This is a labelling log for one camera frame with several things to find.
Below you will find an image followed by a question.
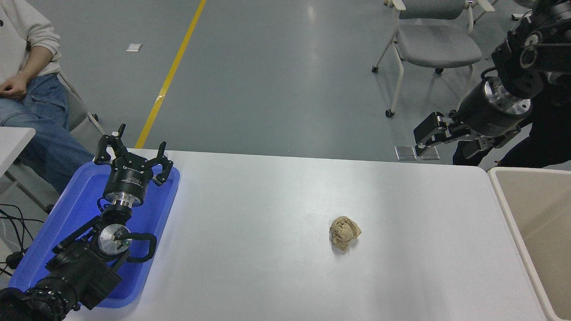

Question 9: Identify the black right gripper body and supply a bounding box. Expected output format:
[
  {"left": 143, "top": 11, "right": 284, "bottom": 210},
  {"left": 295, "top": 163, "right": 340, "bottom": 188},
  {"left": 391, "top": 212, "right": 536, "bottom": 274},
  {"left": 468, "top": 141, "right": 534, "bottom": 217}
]
[{"left": 457, "top": 82, "right": 531, "bottom": 136}]

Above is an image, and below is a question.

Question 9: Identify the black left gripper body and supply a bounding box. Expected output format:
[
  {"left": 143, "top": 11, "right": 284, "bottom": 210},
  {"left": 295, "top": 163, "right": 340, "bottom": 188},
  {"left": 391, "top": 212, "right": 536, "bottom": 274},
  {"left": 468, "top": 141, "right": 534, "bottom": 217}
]
[{"left": 103, "top": 159, "right": 153, "bottom": 202}]

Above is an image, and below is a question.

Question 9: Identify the tan paper ball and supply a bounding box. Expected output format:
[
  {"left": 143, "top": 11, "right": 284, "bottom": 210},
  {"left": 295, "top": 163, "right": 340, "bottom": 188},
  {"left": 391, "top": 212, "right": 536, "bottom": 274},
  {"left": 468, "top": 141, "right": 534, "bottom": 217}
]
[{"left": 329, "top": 216, "right": 362, "bottom": 251}]

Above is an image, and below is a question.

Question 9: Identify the person's hand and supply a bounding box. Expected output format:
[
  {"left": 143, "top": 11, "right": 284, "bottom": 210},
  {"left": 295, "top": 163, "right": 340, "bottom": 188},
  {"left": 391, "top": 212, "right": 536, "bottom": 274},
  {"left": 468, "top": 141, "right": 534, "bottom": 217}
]
[{"left": 0, "top": 74, "right": 29, "bottom": 100}]

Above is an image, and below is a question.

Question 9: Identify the grey folding chair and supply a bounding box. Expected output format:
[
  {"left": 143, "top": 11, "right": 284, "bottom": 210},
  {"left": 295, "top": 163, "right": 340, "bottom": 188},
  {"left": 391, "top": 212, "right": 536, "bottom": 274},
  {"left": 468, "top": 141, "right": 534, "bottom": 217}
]
[{"left": 4, "top": 71, "right": 106, "bottom": 214}]

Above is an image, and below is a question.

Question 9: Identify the standing person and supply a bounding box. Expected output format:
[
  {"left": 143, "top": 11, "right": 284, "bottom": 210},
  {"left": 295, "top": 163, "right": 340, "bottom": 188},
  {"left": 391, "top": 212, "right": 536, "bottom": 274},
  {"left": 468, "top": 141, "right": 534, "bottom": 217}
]
[{"left": 453, "top": 80, "right": 571, "bottom": 169}]

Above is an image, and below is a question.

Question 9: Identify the blue plastic tray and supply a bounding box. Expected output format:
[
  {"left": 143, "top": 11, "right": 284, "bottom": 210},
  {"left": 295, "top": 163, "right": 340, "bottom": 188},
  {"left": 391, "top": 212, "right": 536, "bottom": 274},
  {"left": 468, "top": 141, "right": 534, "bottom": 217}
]
[{"left": 8, "top": 160, "right": 181, "bottom": 309}]

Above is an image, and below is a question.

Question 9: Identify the seated person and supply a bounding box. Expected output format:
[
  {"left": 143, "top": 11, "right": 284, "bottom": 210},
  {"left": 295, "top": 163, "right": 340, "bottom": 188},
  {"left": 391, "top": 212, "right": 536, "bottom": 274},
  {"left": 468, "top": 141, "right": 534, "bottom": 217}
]
[{"left": 0, "top": 0, "right": 96, "bottom": 194}]

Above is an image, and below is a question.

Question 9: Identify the small white table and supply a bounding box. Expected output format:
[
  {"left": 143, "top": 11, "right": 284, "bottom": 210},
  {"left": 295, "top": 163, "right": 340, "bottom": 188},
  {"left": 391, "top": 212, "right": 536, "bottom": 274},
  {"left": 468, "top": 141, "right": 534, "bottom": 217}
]
[{"left": 0, "top": 127, "right": 36, "bottom": 179}]

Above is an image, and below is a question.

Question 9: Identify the large pale bin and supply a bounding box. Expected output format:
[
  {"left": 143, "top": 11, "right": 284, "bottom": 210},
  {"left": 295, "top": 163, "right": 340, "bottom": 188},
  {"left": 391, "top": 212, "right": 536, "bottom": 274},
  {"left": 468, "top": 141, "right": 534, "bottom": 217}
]
[{"left": 488, "top": 166, "right": 571, "bottom": 321}]

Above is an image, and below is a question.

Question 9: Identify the grey chair with white frame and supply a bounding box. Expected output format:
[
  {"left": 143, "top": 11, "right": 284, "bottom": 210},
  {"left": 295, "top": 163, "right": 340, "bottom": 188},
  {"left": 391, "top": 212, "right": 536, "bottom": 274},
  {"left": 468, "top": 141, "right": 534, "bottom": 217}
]
[{"left": 372, "top": 0, "right": 496, "bottom": 119}]

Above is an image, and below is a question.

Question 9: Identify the white chair frame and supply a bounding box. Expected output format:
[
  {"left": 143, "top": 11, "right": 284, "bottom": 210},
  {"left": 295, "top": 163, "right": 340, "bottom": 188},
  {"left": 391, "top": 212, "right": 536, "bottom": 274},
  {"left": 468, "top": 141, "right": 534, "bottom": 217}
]
[{"left": 471, "top": 0, "right": 534, "bottom": 23}]

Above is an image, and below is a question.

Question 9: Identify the black cable bundle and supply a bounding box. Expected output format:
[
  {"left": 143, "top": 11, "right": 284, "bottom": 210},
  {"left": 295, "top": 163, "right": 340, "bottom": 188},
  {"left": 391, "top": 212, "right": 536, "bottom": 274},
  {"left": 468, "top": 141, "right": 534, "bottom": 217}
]
[{"left": 0, "top": 203, "right": 45, "bottom": 278}]

